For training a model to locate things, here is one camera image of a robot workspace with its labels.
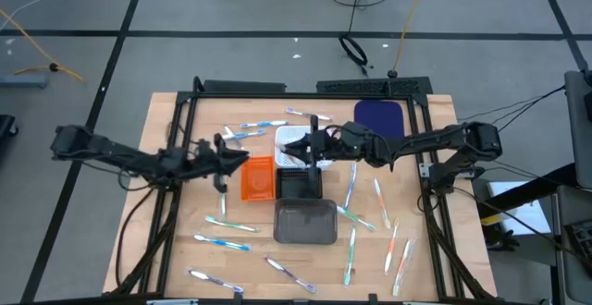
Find black rectangular cover plate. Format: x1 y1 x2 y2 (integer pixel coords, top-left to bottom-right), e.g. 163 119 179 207
203 79 288 95

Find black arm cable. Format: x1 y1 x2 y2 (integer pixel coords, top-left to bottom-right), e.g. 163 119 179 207
113 165 161 290

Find black arm supply cables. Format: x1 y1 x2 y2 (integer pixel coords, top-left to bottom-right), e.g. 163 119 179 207
456 84 568 134

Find grey translucent plastic bin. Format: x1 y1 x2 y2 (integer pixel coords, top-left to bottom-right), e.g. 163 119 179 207
272 198 339 246

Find orange plastic basket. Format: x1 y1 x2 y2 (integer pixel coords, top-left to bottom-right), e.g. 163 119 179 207
240 154 277 203

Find blue toothbrush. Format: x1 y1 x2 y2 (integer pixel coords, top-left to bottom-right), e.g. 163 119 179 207
192 233 252 252
229 128 268 140
239 119 290 129
343 162 359 211

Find white paper sheet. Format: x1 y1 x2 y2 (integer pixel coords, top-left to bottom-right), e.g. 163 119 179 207
484 180 554 238

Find black perforated plate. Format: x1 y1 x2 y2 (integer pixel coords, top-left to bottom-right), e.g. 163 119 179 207
315 76 434 96

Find white floor cable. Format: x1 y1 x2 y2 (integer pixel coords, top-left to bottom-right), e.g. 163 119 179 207
0 0 80 31

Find white perforated plastic basket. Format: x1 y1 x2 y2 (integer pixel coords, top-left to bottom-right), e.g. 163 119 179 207
274 125 335 171

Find yellow hanging cable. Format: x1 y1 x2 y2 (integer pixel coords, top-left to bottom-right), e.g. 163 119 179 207
387 0 430 79

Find black keyboard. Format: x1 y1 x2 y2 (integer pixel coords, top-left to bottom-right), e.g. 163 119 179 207
563 218 592 261

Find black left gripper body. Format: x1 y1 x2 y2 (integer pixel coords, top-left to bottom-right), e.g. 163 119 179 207
184 132 229 194

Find black wheeled stand foot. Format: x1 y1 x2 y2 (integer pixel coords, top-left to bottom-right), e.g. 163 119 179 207
0 114 20 140

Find black plastic basket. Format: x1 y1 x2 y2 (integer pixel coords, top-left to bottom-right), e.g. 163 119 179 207
275 166 324 201

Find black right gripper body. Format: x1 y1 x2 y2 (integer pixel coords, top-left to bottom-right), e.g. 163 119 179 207
308 115 353 184

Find grey metal floor base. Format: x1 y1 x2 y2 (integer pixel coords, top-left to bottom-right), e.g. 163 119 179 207
0 73 50 90

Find dark blue mat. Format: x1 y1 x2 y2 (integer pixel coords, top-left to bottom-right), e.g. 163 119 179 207
353 99 406 140

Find black coiled cable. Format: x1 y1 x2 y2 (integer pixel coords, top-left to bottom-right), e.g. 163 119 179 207
338 0 375 79

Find yellow floor cable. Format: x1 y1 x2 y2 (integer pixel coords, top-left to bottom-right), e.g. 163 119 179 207
0 8 85 84

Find black glove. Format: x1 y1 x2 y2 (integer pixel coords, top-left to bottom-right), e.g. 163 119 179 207
485 223 522 251

